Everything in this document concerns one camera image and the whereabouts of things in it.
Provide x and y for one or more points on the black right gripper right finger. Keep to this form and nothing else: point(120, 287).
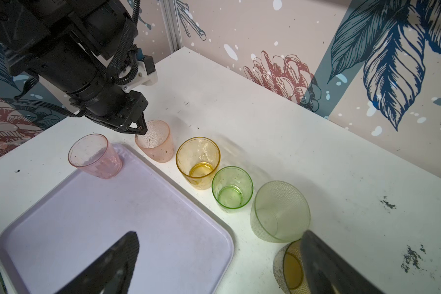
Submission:
point(328, 273)

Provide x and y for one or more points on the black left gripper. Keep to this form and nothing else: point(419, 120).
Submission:
point(116, 110)

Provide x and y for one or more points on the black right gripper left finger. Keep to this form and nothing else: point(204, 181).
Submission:
point(111, 273)

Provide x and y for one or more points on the pink glass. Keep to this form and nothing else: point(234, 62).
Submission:
point(95, 155)
point(157, 143)

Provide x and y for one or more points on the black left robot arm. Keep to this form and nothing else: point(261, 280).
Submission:
point(84, 48)

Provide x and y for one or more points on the lilac plastic tray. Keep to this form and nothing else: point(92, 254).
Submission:
point(182, 249)

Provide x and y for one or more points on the brown tall glass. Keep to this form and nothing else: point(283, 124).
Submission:
point(288, 270)

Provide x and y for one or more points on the yellow glass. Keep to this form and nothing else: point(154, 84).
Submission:
point(198, 159)

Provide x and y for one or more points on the pale green frosted glass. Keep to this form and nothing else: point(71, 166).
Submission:
point(280, 213)

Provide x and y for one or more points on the small green glass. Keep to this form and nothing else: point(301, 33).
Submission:
point(232, 188)

